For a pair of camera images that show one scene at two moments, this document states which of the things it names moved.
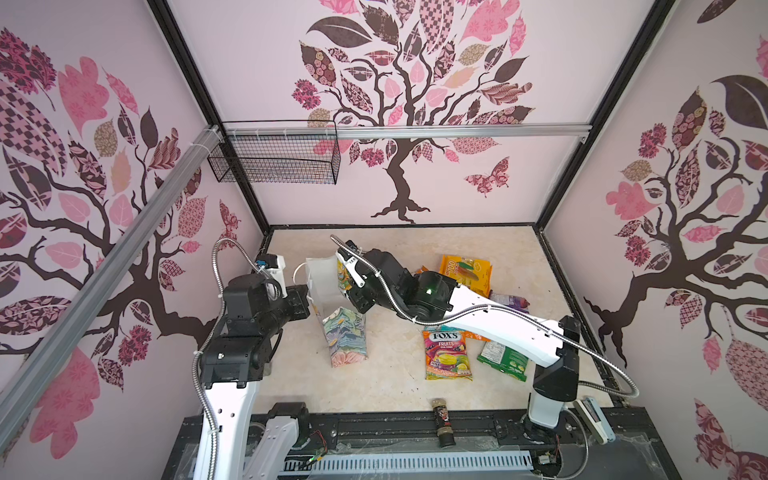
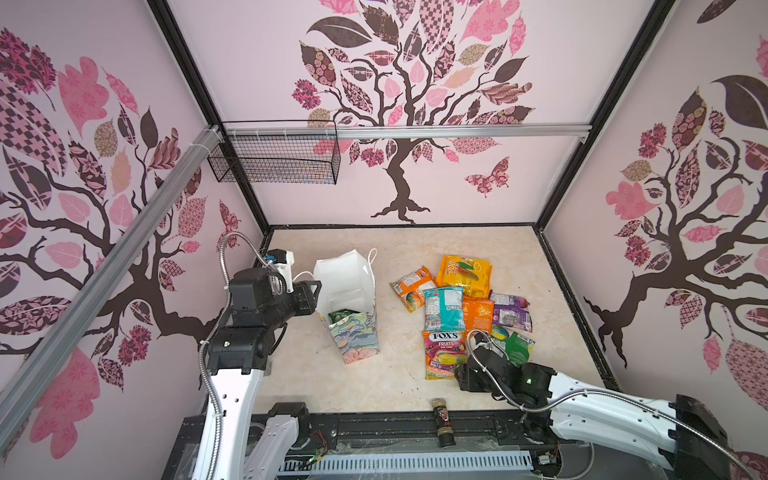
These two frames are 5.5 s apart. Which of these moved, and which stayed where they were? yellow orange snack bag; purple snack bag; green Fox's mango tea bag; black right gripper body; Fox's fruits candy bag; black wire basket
Moved: green Fox's mango tea bag; black right gripper body
Stayed: yellow orange snack bag; Fox's fruits candy bag; purple snack bag; black wire basket
